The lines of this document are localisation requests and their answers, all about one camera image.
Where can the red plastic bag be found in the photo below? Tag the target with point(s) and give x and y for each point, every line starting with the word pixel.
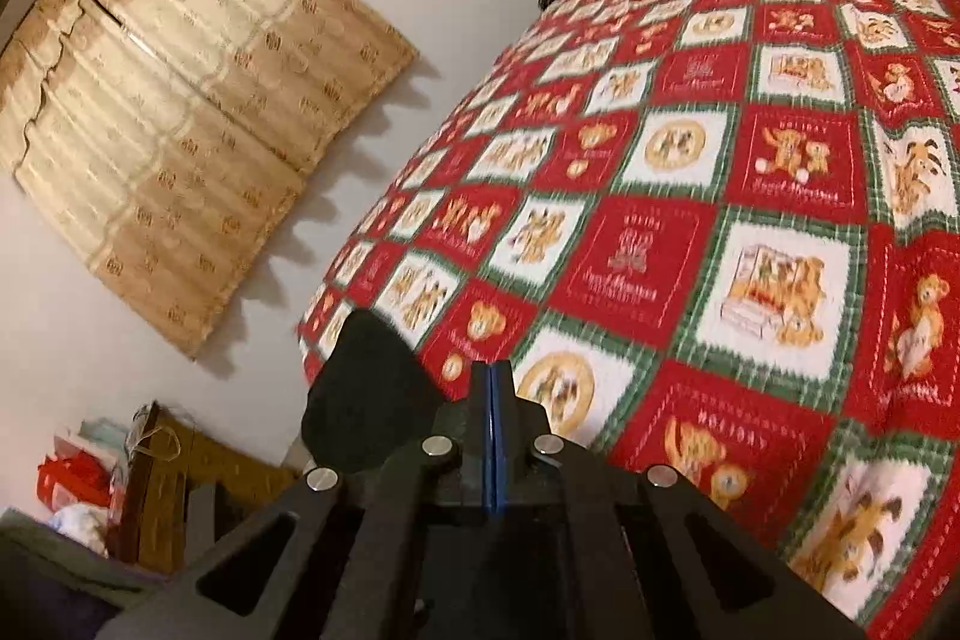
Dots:
pixel 64 480

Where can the black pants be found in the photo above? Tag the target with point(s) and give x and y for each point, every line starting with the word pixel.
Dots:
pixel 371 397

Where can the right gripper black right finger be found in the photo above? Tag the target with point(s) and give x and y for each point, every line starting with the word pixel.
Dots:
pixel 652 556

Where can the brown wooden cabinet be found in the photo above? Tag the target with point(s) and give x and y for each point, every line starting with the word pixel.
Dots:
pixel 178 477

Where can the red teddy bear patchwork bedspread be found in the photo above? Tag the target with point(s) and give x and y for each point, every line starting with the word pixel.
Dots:
pixel 718 234

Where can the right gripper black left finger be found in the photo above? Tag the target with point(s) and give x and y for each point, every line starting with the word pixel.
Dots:
pixel 321 562

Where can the beige patterned side curtain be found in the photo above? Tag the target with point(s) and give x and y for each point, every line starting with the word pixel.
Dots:
pixel 166 139

